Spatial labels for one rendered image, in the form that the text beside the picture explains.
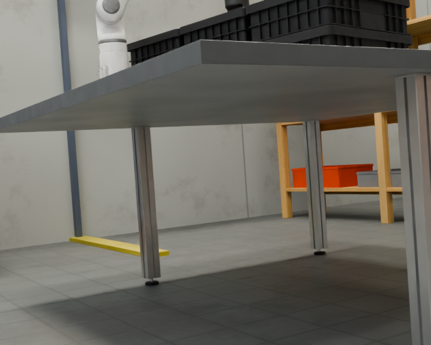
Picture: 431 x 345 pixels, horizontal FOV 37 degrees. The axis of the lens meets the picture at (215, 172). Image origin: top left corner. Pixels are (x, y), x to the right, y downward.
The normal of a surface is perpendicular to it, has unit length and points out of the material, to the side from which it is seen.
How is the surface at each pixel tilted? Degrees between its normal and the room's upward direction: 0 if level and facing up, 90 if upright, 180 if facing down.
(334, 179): 90
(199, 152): 90
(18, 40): 90
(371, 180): 90
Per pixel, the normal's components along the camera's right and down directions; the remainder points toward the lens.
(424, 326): -0.85, 0.07
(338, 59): 0.52, -0.02
